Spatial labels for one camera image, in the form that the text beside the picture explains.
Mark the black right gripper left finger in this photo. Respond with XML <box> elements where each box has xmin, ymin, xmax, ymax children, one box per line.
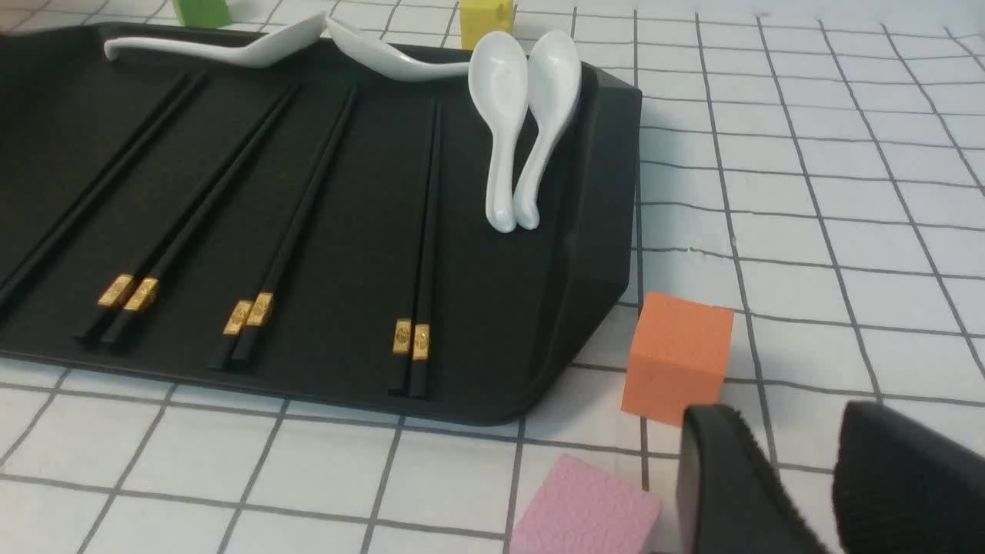
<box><xmin>676</xmin><ymin>405</ymin><xmax>828</xmax><ymax>553</ymax></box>

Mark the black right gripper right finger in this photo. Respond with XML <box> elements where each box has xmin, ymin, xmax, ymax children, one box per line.
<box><xmin>833</xmin><ymin>401</ymin><xmax>984</xmax><ymax>553</ymax></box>

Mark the pink foam cube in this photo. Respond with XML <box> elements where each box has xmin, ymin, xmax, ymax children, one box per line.
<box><xmin>511</xmin><ymin>455</ymin><xmax>661</xmax><ymax>553</ymax></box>

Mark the orange foam cube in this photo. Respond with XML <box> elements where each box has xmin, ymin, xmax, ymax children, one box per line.
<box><xmin>620</xmin><ymin>292</ymin><xmax>735</xmax><ymax>427</ymax></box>

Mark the black chopstick gold band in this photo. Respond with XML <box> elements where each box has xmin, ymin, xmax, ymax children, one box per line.
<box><xmin>208</xmin><ymin>87</ymin><xmax>356</xmax><ymax>371</ymax></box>
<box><xmin>229</xmin><ymin>88</ymin><xmax>359</xmax><ymax>368</ymax></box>
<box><xmin>388</xmin><ymin>99</ymin><xmax>443</xmax><ymax>399</ymax></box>
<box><xmin>2</xmin><ymin>70</ymin><xmax>195</xmax><ymax>288</ymax></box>
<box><xmin>94</xmin><ymin>80</ymin><xmax>302</xmax><ymax>349</ymax></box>
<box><xmin>408</xmin><ymin>101</ymin><xmax>442</xmax><ymax>399</ymax></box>
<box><xmin>73</xmin><ymin>80</ymin><xmax>302</xmax><ymax>348</ymax></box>
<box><xmin>1</xmin><ymin>72</ymin><xmax>206</xmax><ymax>309</ymax></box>

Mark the white ceramic spoon outer right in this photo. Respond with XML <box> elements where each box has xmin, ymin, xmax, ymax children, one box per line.
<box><xmin>513</xmin><ymin>29</ymin><xmax>582</xmax><ymax>230</ymax></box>

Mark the white ceramic spoon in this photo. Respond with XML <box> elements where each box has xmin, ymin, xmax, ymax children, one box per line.
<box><xmin>325</xmin><ymin>15</ymin><xmax>470</xmax><ymax>83</ymax></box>
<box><xmin>103</xmin><ymin>11</ymin><xmax>326</xmax><ymax>68</ymax></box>
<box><xmin>468</xmin><ymin>31</ymin><xmax>529</xmax><ymax>234</ymax></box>
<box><xmin>513</xmin><ymin>29</ymin><xmax>582</xmax><ymax>230</ymax></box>

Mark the white ceramic spoon inner right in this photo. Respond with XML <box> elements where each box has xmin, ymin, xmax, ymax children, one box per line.
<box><xmin>468</xmin><ymin>31</ymin><xmax>529</xmax><ymax>234</ymax></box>

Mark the black plastic serving tray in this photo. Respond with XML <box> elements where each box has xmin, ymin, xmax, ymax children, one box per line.
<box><xmin>2</xmin><ymin>22</ymin><xmax>643</xmax><ymax>425</ymax></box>

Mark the yellow foam cube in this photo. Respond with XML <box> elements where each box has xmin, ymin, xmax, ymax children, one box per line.
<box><xmin>459</xmin><ymin>0</ymin><xmax>515</xmax><ymax>50</ymax></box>

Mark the white ceramic spoon centre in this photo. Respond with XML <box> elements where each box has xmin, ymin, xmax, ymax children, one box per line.
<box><xmin>325</xmin><ymin>15</ymin><xmax>470</xmax><ymax>83</ymax></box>

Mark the white ceramic spoon far left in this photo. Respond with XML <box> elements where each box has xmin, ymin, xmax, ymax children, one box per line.
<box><xmin>103</xmin><ymin>11</ymin><xmax>326</xmax><ymax>68</ymax></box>

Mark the green foam cube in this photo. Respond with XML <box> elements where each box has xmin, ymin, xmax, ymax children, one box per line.
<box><xmin>170</xmin><ymin>0</ymin><xmax>233</xmax><ymax>29</ymax></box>

